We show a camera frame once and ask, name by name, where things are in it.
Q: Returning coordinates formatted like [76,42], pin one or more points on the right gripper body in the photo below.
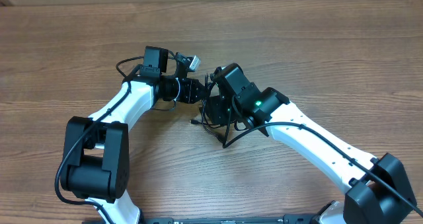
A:
[220,110]

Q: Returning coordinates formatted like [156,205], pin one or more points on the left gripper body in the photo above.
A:
[186,91]

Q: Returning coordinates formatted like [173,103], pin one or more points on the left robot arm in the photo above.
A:
[95,167]

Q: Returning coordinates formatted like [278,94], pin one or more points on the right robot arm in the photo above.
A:
[376,190]

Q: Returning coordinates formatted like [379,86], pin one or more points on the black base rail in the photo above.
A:
[304,218]

